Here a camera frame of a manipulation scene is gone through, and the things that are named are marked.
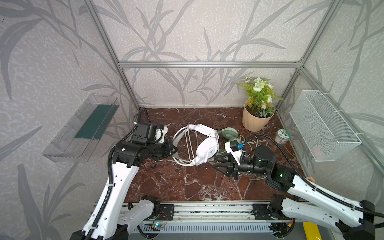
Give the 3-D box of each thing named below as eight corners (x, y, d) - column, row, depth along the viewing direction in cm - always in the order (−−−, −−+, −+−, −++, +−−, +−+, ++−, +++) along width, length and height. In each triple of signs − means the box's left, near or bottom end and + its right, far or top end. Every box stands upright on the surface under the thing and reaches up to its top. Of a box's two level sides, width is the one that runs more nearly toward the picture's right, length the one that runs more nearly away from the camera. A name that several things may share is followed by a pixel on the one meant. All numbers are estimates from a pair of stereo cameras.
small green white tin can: (274, 146, 101) (280, 139, 94) (271, 136, 106) (276, 129, 99) (286, 146, 101) (292, 139, 94) (282, 136, 106) (288, 129, 99)
